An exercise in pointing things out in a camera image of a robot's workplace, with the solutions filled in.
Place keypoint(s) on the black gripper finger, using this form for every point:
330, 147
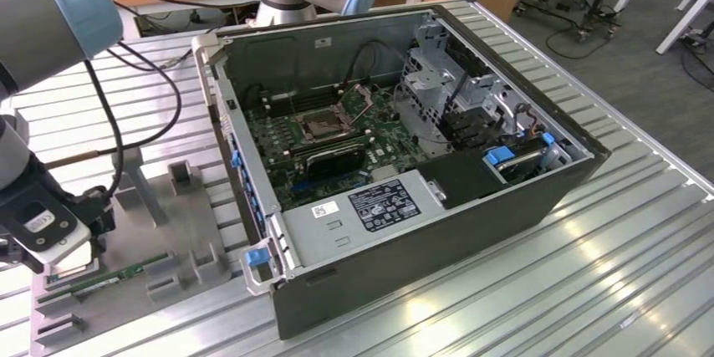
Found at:
102, 238
16, 254

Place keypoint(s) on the silver square CPU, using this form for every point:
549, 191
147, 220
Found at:
70, 270

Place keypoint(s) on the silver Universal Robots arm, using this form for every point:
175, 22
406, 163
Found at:
50, 10

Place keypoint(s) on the CPU socket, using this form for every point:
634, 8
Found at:
323, 127

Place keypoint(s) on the black RAM slot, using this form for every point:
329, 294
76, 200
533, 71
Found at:
307, 105
303, 97

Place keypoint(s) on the green RAM stick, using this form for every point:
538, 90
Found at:
111, 276

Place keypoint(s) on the grey parts rack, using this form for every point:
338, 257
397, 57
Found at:
167, 248

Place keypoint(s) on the blue rear latch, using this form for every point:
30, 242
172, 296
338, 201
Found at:
234, 159

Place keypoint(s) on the grey power supply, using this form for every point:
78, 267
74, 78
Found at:
323, 244

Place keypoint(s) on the black glossy card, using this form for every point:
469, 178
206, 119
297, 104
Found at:
335, 162

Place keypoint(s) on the silver chipset heatsink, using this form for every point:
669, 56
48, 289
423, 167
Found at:
385, 173

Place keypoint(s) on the green motherboard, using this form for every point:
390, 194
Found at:
385, 123

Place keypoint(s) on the thin metal locking lever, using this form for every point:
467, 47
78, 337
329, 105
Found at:
371, 103

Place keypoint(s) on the black open PC case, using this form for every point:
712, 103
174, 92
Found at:
446, 256

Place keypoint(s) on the silver drive cage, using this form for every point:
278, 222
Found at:
423, 81

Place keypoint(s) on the hard disk in blue carrier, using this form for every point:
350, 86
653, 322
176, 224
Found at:
498, 155

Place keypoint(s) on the metal disk bay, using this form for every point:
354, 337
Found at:
502, 100

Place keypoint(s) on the small blue bay clip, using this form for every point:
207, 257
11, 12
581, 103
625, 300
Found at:
546, 138

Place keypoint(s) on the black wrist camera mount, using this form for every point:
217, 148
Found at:
92, 206

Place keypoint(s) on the white table frame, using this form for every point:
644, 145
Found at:
681, 18

